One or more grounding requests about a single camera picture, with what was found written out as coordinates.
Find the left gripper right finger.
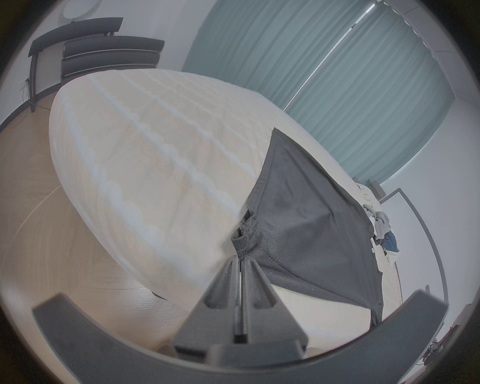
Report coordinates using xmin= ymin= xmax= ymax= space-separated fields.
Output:
xmin=241 ymin=258 xmax=309 ymax=352

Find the white printed pillow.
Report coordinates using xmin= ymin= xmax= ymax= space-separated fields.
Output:
xmin=354 ymin=182 xmax=376 ymax=211

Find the black T-shirt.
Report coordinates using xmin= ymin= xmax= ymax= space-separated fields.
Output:
xmin=230 ymin=127 xmax=385 ymax=328

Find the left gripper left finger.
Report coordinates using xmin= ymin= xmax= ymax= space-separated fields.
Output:
xmin=173 ymin=259 xmax=241 ymax=357

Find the dark grey dressing table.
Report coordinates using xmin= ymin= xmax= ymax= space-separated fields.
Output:
xmin=28 ymin=17 xmax=124 ymax=112

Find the pile of clothes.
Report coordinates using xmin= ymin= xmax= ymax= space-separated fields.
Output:
xmin=362 ymin=204 xmax=401 ymax=253

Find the blue-green curtain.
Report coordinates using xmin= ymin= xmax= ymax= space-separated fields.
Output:
xmin=182 ymin=0 xmax=376 ymax=112
xmin=283 ymin=3 xmax=457 ymax=181

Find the bed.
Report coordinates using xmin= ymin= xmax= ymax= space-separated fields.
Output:
xmin=49 ymin=69 xmax=447 ymax=331

